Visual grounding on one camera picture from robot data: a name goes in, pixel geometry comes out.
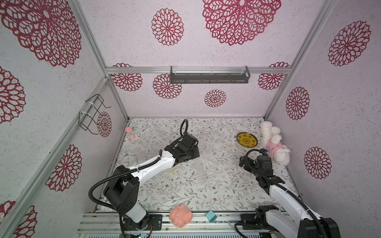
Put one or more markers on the white round clock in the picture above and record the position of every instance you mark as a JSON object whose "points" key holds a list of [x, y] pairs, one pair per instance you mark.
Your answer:
{"points": [[129, 160]]}

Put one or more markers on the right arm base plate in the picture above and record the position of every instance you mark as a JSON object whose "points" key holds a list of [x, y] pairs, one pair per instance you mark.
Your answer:
{"points": [[258, 220]]}

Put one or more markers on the teal small cube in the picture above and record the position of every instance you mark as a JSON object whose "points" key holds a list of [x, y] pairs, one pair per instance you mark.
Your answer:
{"points": [[211, 216]]}

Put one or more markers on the black wire wall rack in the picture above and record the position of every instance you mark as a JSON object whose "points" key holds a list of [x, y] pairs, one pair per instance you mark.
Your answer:
{"points": [[88, 116]]}

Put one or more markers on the pink fluffy ball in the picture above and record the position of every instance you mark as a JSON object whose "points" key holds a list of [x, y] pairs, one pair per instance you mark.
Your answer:
{"points": [[180, 216]]}

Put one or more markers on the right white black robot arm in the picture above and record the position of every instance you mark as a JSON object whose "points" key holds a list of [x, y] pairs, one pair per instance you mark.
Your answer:
{"points": [[296, 220]]}

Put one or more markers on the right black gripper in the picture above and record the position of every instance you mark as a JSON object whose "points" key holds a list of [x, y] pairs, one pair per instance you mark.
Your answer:
{"points": [[245, 162]]}

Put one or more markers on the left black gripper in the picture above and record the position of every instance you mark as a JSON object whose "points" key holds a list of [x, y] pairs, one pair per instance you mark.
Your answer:
{"points": [[196, 153]]}

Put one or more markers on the white plush poodle pink shirt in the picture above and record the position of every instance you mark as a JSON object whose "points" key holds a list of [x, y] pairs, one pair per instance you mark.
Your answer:
{"points": [[271, 142]]}

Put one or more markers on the bubble-wrapped plate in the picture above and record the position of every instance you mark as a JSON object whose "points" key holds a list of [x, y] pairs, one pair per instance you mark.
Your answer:
{"points": [[247, 139], [172, 170]]}

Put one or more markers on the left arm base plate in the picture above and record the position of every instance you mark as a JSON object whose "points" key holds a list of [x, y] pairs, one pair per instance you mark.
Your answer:
{"points": [[151, 222]]}

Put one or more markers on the black wall shelf rail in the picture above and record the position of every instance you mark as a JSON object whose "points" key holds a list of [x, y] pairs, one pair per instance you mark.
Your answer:
{"points": [[210, 78]]}

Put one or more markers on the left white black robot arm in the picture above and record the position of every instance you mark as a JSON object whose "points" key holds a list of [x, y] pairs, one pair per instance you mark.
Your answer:
{"points": [[123, 192]]}

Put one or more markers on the aluminium front rail frame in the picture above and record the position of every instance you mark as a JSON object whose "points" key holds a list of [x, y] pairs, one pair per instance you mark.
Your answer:
{"points": [[108, 225]]}

